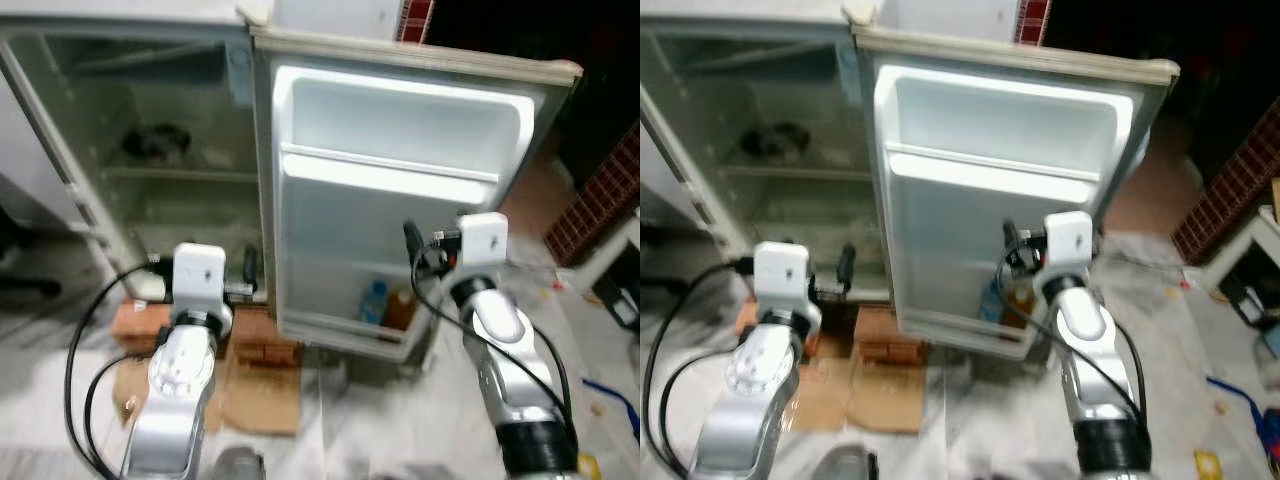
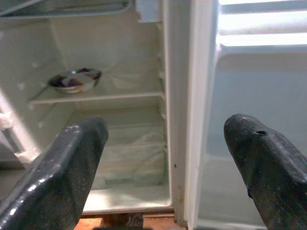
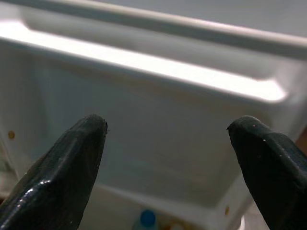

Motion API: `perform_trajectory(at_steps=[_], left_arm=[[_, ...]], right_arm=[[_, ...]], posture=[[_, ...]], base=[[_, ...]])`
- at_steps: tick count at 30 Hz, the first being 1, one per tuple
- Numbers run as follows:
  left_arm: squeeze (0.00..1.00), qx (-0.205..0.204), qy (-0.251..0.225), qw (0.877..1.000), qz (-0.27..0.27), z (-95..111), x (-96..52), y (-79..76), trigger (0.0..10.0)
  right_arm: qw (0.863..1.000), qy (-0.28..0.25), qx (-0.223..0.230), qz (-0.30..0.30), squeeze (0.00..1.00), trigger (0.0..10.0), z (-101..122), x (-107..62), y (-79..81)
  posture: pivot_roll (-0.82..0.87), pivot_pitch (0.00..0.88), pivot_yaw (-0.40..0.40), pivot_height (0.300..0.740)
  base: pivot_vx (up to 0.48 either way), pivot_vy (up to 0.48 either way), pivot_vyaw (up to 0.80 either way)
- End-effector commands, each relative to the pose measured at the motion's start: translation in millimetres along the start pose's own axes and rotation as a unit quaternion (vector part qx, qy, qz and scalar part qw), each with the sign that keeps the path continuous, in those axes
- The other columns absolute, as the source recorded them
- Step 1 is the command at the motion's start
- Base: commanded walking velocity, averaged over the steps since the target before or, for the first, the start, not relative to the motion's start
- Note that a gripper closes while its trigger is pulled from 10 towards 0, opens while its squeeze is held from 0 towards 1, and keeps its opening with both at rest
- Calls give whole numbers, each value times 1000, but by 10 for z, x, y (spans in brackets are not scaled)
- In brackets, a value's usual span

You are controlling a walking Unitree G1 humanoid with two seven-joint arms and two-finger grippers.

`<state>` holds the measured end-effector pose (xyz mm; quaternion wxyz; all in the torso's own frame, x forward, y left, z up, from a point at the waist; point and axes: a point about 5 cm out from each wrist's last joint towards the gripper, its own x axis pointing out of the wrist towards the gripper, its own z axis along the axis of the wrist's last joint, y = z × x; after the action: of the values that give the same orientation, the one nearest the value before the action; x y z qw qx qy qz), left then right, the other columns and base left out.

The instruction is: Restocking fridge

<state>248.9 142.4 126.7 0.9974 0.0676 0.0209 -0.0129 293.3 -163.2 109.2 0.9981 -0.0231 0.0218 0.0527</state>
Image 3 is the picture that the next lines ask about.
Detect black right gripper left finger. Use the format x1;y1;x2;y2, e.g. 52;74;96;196
0;114;108;230

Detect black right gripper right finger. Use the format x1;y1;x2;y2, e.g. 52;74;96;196
226;115;307;230

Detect blue capped water bottle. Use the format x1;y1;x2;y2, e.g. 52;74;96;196
132;209;157;230

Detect white fridge door shelf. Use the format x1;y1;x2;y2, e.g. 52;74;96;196
0;21;307;230

